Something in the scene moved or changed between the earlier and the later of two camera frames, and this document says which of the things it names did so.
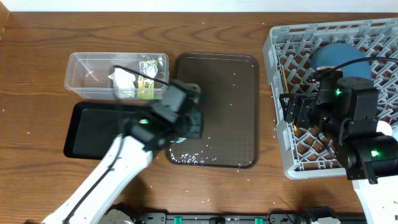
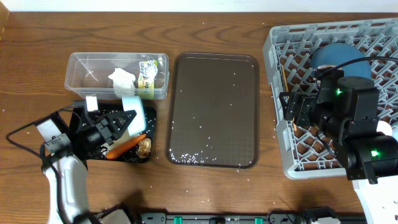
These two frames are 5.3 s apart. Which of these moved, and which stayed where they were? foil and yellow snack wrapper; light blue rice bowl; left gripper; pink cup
Moved: left gripper; light blue rice bowl
Stayed: pink cup; foil and yellow snack wrapper
